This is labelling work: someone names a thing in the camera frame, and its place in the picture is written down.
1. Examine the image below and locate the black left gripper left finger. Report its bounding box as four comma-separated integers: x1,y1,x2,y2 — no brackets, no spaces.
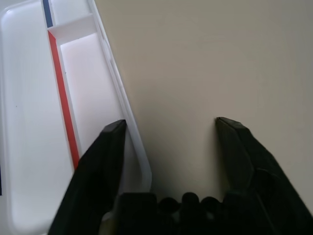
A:
47,119,127,235

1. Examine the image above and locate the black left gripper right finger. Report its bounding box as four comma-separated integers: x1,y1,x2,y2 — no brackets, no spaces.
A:
216,117,313,235

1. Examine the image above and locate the white plastic pencil case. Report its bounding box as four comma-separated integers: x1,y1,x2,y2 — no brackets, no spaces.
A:
0,0,153,235

